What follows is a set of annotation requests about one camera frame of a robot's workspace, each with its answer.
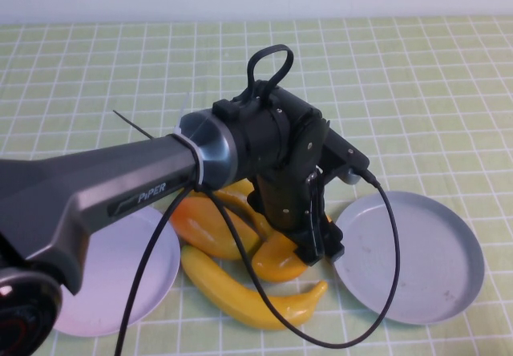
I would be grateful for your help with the grey round plate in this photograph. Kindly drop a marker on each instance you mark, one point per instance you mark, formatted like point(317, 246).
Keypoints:
point(433, 260)

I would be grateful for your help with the orange-red tinted mango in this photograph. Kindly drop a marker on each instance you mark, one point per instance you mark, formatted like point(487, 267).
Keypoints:
point(196, 231)

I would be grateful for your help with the small curved yellow banana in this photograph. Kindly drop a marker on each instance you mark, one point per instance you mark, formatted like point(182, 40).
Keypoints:
point(234, 195)

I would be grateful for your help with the white zip tie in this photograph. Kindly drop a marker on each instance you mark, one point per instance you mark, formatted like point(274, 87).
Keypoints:
point(184, 109)

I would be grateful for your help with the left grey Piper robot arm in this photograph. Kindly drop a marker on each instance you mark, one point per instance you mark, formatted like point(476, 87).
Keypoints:
point(120, 179)

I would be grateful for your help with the green checked tablecloth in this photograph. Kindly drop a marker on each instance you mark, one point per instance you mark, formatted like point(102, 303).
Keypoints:
point(401, 91)

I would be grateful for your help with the left black silver wrist camera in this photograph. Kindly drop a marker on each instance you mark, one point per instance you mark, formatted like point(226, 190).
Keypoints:
point(344, 147)

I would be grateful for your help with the black zip tie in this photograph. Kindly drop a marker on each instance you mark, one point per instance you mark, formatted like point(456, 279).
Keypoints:
point(132, 123)

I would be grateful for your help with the plain yellow mango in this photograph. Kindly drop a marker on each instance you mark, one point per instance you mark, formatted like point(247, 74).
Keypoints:
point(276, 264)

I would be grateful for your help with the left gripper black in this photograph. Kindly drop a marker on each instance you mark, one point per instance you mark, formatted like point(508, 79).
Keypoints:
point(284, 195)

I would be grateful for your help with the large yellow banana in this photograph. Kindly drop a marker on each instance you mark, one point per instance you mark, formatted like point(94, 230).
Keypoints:
point(216, 280)

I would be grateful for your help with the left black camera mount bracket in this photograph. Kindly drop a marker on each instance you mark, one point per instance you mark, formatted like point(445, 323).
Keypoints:
point(332, 170)

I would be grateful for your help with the pink round plate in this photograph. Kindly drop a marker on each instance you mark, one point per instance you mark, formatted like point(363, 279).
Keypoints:
point(104, 300)

